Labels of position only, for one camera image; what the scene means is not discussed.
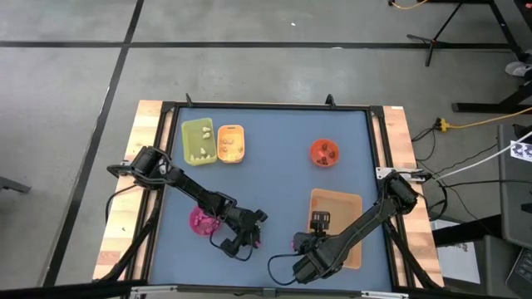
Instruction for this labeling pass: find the orange extension cable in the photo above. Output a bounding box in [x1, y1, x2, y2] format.
[449, 105, 532, 129]

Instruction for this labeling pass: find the black keyboard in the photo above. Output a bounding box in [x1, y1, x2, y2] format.
[505, 247, 532, 299]

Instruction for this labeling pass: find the silver frame bracket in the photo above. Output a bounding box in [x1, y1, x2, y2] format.
[131, 284, 180, 294]
[360, 290, 411, 299]

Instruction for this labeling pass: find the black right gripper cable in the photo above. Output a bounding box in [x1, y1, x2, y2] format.
[267, 252, 301, 287]

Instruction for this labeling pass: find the black floor cable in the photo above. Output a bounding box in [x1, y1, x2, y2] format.
[436, 178, 532, 189]

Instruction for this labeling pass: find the black desk frame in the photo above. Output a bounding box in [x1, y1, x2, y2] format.
[451, 0, 532, 114]

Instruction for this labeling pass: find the white cable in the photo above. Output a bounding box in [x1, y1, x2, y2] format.
[431, 130, 532, 182]

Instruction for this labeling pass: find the white box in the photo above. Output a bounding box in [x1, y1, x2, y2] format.
[431, 219, 482, 286]

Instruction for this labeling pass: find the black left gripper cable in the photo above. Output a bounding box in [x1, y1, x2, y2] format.
[209, 232, 255, 262]

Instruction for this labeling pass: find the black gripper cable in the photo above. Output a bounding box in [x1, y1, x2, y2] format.
[267, 252, 301, 287]
[209, 232, 255, 262]

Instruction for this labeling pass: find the white printed tag paper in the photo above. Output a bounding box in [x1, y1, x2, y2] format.
[510, 140, 532, 163]

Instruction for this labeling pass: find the grey floor object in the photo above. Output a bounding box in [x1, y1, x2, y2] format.
[0, 176, 32, 195]

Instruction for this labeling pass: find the small yellow-orange plastic bin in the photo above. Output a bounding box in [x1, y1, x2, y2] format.
[217, 124, 246, 164]

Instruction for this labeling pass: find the grey cabinet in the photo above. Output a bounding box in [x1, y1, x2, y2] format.
[496, 122, 532, 250]

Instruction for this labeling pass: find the black metal beam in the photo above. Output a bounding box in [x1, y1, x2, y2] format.
[0, 280, 138, 299]

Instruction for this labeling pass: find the black tripod stand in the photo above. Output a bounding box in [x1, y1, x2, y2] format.
[406, 2, 466, 67]

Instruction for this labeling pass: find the yellow floor cable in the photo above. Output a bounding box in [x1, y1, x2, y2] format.
[388, 0, 429, 11]

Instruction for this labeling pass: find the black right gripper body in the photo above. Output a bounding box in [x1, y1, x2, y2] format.
[290, 210, 346, 286]

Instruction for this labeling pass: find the silver arm base bracket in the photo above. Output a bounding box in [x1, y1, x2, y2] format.
[375, 166, 432, 182]

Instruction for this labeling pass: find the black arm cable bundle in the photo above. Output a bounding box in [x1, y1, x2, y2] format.
[93, 194, 167, 283]
[382, 219, 444, 291]

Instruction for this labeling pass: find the large orange plastic bin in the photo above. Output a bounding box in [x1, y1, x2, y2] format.
[307, 188, 363, 270]

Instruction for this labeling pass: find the pink round plastic bowl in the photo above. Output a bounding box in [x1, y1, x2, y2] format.
[189, 205, 224, 238]

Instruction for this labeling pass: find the black aluminium table frame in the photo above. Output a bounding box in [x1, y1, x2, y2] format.
[126, 93, 441, 299]

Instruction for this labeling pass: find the orange round plastic bowl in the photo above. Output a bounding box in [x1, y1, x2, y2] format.
[309, 138, 341, 169]

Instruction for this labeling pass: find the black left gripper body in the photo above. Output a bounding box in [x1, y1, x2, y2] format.
[219, 207, 269, 259]

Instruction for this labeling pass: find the green translucent plastic bin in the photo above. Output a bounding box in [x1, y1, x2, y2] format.
[180, 117, 219, 167]

